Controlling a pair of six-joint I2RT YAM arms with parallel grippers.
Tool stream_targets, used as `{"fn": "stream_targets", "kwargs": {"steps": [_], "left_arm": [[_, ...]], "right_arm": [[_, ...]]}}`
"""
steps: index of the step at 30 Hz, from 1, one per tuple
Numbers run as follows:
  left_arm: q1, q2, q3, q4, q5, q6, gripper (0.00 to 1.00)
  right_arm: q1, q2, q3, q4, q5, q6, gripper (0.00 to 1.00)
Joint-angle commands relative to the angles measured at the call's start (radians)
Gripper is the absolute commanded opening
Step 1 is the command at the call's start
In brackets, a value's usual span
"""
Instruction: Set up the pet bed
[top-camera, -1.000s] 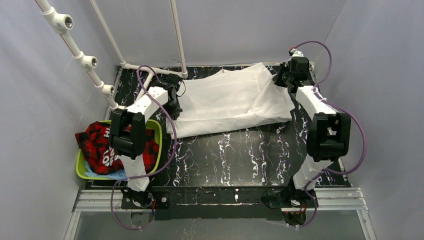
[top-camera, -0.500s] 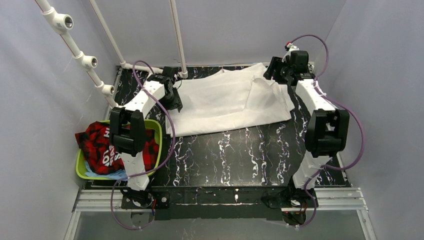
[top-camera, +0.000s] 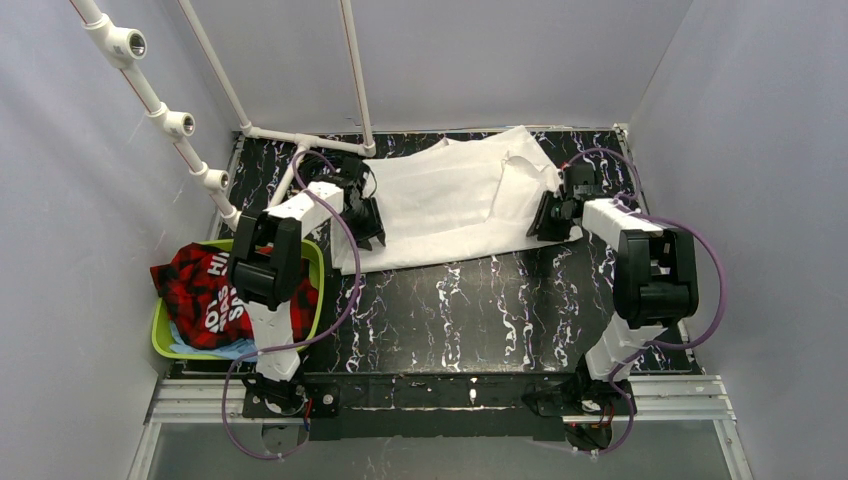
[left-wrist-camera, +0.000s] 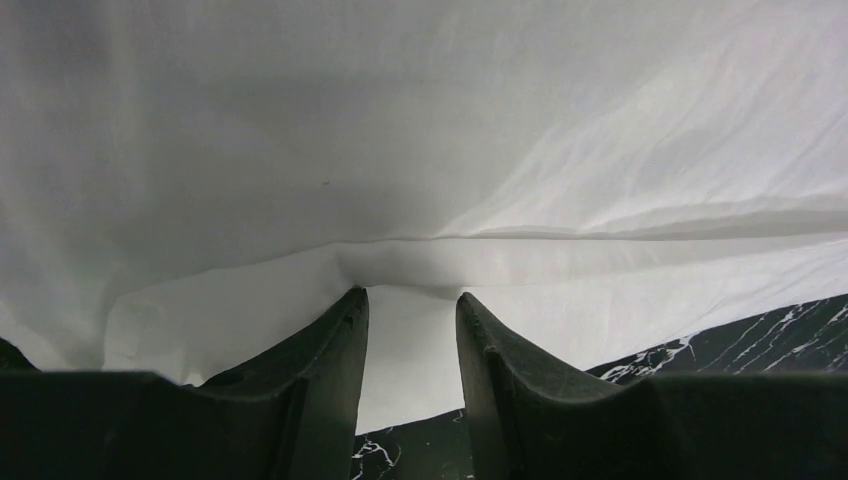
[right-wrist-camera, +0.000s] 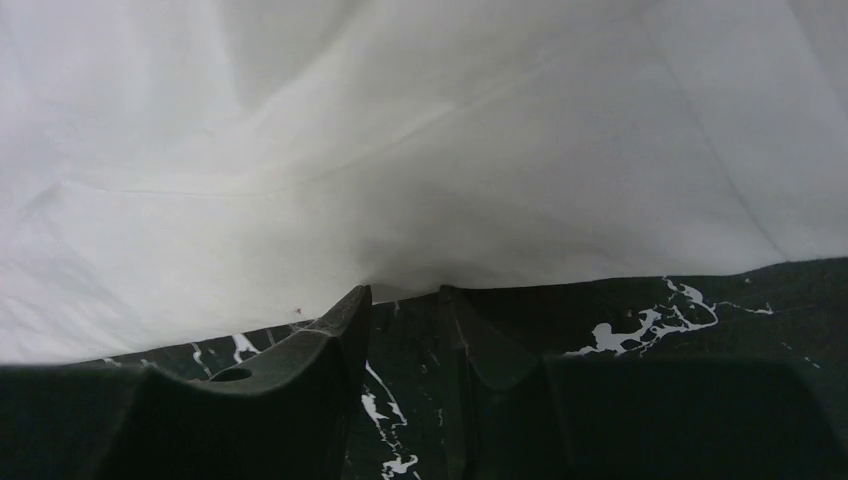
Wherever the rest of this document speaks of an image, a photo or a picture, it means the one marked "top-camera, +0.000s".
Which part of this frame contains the blue cloth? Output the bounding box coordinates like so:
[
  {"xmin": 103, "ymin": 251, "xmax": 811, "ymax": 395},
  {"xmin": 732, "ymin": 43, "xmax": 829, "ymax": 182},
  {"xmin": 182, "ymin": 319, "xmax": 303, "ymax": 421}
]
[{"xmin": 169, "ymin": 322, "xmax": 257, "ymax": 360}]

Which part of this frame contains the black coiled cable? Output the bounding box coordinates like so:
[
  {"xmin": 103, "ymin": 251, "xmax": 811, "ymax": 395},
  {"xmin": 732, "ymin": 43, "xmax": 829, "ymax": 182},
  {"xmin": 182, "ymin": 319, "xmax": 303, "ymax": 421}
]
[{"xmin": 295, "ymin": 150, "xmax": 362, "ymax": 193}]

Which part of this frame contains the purple cable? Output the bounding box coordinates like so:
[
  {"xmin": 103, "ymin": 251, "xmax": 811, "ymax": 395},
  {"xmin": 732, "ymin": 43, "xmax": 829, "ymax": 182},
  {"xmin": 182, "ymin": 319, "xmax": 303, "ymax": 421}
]
[
  {"xmin": 221, "ymin": 149, "xmax": 363, "ymax": 462},
  {"xmin": 563, "ymin": 146, "xmax": 729, "ymax": 458}
]

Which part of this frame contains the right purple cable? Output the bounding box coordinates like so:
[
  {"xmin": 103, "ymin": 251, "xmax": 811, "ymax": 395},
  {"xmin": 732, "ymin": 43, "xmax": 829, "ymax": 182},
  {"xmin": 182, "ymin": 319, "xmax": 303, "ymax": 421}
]
[{"xmin": 563, "ymin": 146, "xmax": 729, "ymax": 458}]

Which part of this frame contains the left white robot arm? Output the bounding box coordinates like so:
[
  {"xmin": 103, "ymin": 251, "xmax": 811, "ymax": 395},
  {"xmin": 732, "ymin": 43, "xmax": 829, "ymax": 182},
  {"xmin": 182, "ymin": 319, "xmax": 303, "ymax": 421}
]
[{"xmin": 228, "ymin": 159, "xmax": 385, "ymax": 410}]

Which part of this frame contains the red black plaid cloth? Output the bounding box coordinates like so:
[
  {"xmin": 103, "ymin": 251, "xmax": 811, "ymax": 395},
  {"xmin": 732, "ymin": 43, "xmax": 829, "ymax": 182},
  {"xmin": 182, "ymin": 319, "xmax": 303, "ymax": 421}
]
[{"xmin": 150, "ymin": 242, "xmax": 321, "ymax": 351}]

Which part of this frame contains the green plastic basket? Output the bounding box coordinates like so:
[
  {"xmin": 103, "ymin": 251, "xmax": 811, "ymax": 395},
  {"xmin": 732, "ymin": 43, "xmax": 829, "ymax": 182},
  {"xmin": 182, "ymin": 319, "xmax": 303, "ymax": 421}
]
[{"xmin": 150, "ymin": 240, "xmax": 325, "ymax": 361}]

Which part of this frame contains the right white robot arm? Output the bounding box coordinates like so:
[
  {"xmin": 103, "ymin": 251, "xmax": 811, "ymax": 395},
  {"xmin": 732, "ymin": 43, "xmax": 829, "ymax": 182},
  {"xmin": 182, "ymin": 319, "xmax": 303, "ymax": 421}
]
[{"xmin": 522, "ymin": 164, "xmax": 699, "ymax": 417}]

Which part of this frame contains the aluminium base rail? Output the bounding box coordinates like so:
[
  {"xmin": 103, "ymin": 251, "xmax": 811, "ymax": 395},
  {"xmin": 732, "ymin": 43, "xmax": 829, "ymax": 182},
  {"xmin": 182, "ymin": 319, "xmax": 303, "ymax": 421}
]
[{"xmin": 127, "ymin": 375, "xmax": 753, "ymax": 479}]

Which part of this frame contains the white cloth sheet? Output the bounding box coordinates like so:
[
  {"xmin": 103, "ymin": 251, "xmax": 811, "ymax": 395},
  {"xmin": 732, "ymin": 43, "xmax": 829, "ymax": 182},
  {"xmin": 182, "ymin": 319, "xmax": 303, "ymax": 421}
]
[{"xmin": 331, "ymin": 126, "xmax": 559, "ymax": 274}]

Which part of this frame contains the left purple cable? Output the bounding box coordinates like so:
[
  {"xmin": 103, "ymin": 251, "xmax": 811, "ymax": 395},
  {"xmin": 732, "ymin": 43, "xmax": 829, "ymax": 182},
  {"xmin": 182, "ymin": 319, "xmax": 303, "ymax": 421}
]
[{"xmin": 221, "ymin": 149, "xmax": 363, "ymax": 462}]

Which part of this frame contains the white PVC pipe frame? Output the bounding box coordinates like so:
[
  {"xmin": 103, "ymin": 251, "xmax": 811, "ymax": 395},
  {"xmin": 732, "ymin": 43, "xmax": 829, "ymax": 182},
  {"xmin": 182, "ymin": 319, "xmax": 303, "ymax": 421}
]
[{"xmin": 69, "ymin": 0, "xmax": 378, "ymax": 232}]

